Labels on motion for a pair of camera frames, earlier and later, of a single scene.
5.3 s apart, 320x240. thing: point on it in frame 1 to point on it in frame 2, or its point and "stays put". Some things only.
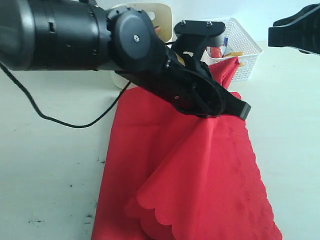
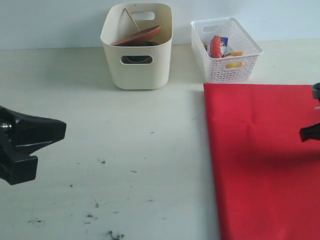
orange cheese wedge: x=234 y=54 stays put
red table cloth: x=171 y=175 to x=267 y=180
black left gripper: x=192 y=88 to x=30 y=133
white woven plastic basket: x=238 y=40 stays put
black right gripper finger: x=300 y=31 to x=311 y=132
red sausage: x=216 y=52 stays put
